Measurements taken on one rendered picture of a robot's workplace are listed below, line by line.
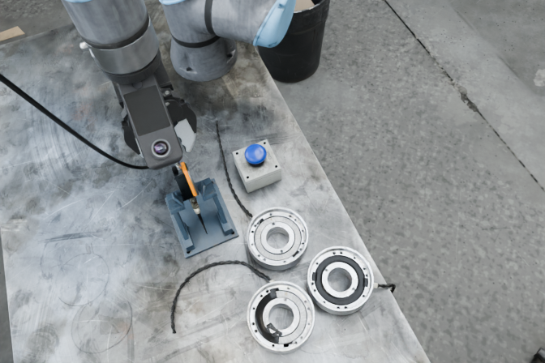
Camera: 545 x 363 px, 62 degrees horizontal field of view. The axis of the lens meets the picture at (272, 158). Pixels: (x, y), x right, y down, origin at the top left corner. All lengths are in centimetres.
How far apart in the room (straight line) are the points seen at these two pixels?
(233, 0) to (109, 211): 45
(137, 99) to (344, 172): 132
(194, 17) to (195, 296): 51
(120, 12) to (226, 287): 49
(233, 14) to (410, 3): 170
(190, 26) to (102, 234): 43
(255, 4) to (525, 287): 133
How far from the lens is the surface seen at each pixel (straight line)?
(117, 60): 52
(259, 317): 74
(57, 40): 124
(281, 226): 79
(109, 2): 47
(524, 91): 223
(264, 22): 84
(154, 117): 55
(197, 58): 99
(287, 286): 75
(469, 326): 168
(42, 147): 104
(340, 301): 75
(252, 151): 81
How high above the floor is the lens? 156
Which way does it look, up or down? 59 degrees down
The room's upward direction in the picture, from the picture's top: 5 degrees counter-clockwise
